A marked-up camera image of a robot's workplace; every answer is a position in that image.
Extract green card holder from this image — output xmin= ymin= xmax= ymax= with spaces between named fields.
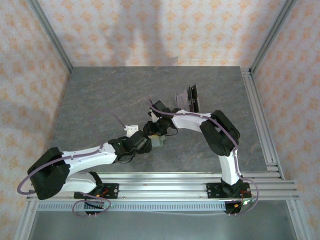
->
xmin=149 ymin=134 xmax=166 ymax=148

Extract credit card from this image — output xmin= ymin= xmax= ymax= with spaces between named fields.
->
xmin=174 ymin=91 xmax=189 ymax=108

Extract clear acrylic card stand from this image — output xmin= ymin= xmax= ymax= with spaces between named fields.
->
xmin=174 ymin=84 xmax=201 ymax=113

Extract grey metal panel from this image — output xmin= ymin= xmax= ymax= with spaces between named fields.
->
xmin=29 ymin=211 xmax=298 ymax=240

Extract small black electronics board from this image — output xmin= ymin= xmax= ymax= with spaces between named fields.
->
xmin=223 ymin=198 xmax=253 ymax=216

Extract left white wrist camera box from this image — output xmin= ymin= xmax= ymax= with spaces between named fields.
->
xmin=124 ymin=124 xmax=140 ymax=138

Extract aluminium mounting rail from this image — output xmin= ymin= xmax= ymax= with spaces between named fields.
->
xmin=26 ymin=171 xmax=300 ymax=201

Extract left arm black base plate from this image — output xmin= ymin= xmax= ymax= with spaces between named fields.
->
xmin=74 ymin=183 xmax=120 ymax=200

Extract grey slotted cable duct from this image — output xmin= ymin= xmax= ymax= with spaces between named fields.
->
xmin=36 ymin=201 xmax=227 ymax=213

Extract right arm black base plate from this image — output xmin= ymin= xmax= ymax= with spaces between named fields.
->
xmin=205 ymin=182 xmax=251 ymax=200

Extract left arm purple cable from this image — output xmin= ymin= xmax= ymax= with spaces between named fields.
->
xmin=16 ymin=108 xmax=127 ymax=219

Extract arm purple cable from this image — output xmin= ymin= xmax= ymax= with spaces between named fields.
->
xmin=137 ymin=97 xmax=260 ymax=217
xmin=16 ymin=108 xmax=127 ymax=219

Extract aluminium side rail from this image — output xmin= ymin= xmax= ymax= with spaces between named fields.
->
xmin=240 ymin=68 xmax=286 ymax=181

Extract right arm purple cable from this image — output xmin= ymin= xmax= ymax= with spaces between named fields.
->
xmin=137 ymin=97 xmax=260 ymax=217

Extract aluminium frame post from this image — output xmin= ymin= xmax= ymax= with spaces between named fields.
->
xmin=249 ymin=0 xmax=299 ymax=73
xmin=26 ymin=0 xmax=75 ymax=73

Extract aluminium frame leg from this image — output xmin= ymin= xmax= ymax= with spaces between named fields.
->
xmin=285 ymin=199 xmax=310 ymax=240
xmin=14 ymin=199 xmax=38 ymax=240

